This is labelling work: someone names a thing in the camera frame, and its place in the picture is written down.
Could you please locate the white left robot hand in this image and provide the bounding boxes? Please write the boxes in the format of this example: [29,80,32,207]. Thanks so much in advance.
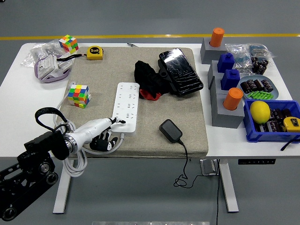
[69,116,127,152]

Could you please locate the white power strip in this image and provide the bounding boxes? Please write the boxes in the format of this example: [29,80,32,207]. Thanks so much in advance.
[112,82,141,137]

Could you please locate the black power adapter plug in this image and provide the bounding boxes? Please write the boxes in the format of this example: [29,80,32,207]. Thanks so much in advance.
[158,119,183,143]

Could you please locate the thin black adapter cord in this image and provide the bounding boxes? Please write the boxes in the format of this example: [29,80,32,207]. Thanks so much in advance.
[173,138,220,189]

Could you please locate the large colourful puzzle cube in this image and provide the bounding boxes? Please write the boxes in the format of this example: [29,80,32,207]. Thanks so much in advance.
[67,83,92,109]

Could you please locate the grey-brown fabric mat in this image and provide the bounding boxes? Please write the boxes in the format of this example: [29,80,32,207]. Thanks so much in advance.
[53,46,209,159]

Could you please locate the purple tray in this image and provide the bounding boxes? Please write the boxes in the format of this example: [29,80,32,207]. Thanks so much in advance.
[34,55,71,84]

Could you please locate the white table leg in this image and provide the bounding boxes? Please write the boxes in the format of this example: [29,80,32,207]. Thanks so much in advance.
[219,159,240,213]
[52,159,78,214]

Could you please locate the black cloth with red patch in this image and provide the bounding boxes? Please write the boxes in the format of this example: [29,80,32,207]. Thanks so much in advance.
[134,60,175,101]

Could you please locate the white plastic parts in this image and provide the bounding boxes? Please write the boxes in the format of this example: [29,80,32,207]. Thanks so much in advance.
[37,55,71,79]

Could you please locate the small colourful puzzle cube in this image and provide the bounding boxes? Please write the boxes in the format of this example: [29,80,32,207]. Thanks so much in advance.
[58,34,79,54]

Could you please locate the black phone stand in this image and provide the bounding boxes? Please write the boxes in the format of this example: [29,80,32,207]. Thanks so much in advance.
[157,60,179,94]

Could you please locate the clear bags of white parts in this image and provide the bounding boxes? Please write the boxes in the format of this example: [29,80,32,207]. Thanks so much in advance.
[20,39,65,68]

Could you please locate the yellow floor tape line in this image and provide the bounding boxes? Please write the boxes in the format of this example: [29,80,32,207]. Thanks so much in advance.
[0,33,300,41]

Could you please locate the black smartphone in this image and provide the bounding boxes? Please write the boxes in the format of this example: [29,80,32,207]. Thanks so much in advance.
[158,48,204,96]

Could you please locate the grey block with square hole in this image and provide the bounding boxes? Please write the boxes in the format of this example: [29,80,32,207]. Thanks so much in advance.
[208,75,240,95]
[207,60,225,90]

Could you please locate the grey block with round hole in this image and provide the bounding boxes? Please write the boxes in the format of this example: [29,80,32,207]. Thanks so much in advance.
[210,91,246,129]
[200,37,227,64]

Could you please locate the orange cylinder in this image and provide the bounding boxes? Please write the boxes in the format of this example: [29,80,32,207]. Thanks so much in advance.
[209,27,225,47]
[222,87,244,111]

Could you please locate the blue square peg block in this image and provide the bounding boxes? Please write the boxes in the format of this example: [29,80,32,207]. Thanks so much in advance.
[220,69,241,91]
[217,52,235,73]

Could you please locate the clear bag of small parts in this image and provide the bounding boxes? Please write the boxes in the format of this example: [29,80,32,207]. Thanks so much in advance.
[225,43,254,75]

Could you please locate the black table control panel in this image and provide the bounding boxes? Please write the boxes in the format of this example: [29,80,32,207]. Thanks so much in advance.
[238,158,277,165]

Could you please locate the yellow lemon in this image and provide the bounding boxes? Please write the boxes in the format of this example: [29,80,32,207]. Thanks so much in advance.
[249,100,271,125]

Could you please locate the black capacitors on plate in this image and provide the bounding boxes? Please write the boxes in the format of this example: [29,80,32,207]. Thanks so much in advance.
[241,79,274,93]

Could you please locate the green batteries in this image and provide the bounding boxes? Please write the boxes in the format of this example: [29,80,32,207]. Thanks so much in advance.
[247,90,274,99]

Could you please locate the blue plastic bin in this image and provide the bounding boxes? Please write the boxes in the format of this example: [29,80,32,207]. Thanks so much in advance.
[242,99,300,143]

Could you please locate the loose pile of black capacitors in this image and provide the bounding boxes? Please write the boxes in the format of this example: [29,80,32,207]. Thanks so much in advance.
[251,56,270,75]

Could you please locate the black capacitors in bin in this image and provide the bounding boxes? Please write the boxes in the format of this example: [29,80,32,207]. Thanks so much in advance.
[254,108,293,133]

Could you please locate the clear bag of blue parts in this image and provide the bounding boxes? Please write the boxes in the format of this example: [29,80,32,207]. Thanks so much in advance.
[247,43,277,59]

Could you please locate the pale blue oval plate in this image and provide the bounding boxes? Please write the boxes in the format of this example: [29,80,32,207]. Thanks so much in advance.
[236,75,280,100]

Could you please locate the yellow tape measure in bin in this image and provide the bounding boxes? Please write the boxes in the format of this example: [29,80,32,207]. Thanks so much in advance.
[281,116,300,133]

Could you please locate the white power strip cable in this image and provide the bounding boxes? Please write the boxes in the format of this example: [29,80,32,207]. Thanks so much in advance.
[53,81,126,178]

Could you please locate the yellow tape measure, attached strap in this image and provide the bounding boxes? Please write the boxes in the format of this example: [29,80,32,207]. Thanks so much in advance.
[56,45,104,62]

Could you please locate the silver bracket under table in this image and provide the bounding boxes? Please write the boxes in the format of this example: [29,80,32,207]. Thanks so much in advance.
[199,159,221,176]

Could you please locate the black hanging cable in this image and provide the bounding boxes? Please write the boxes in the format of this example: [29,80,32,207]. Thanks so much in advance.
[215,159,222,225]

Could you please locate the black wrist strap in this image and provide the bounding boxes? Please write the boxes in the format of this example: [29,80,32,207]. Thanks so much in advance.
[280,138,300,151]

